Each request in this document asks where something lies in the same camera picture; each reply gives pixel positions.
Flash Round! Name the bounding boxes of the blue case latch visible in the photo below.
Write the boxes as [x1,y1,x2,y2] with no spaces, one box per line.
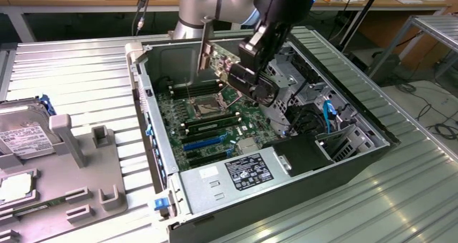
[151,197,170,210]

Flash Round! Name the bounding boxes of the metal socket cover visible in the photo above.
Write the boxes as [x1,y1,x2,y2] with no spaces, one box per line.
[215,85,243,108]

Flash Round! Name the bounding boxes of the metal slat side table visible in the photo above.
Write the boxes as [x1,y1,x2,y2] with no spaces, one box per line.
[368,13,458,80]

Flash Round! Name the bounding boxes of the blue disk wire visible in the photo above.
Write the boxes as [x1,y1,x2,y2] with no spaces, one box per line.
[322,100,340,134]

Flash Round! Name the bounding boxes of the CPU socket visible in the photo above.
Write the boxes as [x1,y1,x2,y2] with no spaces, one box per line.
[191,95,226,118]

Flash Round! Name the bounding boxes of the black tripod pole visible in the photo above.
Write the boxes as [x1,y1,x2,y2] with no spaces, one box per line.
[337,0,385,53]

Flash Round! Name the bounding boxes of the grey power supply unit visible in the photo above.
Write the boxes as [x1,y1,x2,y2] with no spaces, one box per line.
[178,146,293,216]

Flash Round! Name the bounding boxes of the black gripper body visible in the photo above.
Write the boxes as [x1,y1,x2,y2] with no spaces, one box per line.
[253,0,322,27]

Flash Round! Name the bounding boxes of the green motherboard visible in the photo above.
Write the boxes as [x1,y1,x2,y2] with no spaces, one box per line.
[155,79,277,172]

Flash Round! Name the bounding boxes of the brown cardboard box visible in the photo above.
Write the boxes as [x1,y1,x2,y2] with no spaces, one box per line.
[357,11,453,72]

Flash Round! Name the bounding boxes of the silver chipset heatsink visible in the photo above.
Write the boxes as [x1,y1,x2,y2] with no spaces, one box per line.
[235,138,261,156]

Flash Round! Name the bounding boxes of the thin locking lever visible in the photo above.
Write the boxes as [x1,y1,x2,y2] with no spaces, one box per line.
[185,77,193,105]

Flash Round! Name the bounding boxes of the black camera cable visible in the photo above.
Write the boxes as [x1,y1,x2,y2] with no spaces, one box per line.
[134,0,154,37]

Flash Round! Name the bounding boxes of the green RAM stick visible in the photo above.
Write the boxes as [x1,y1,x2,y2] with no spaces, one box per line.
[14,196,67,217]

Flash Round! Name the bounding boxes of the metal disk bay cage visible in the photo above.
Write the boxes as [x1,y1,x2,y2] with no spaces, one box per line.
[260,46,324,126]

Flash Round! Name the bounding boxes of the black floor cables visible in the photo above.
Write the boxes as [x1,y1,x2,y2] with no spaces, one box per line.
[414,92,458,142]

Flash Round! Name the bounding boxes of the black RAM slot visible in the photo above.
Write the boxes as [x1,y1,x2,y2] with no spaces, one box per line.
[170,82,222,99]

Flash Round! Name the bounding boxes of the graphics card with black fan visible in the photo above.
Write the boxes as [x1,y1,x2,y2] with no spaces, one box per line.
[195,15,284,108]

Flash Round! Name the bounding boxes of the silver CPU chip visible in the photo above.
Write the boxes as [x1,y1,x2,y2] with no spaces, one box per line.
[0,173,34,204]

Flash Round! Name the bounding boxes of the black expansion slot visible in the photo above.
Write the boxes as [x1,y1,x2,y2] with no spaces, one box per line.
[186,149,234,168]

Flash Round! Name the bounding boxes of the blue disk bracket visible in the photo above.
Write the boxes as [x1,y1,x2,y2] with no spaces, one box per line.
[37,93,59,118]

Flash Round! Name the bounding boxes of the open black PC case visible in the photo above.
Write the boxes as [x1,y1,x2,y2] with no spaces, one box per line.
[125,25,401,243]

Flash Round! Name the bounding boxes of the silver hard disk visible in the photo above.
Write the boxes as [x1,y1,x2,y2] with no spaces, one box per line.
[0,99,61,160]

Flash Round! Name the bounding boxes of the black bundle of case wires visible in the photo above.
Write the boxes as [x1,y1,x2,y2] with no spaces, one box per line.
[285,105,326,137]

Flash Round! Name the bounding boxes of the grey parts rack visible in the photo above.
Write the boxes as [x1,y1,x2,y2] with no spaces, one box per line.
[0,113,130,243]

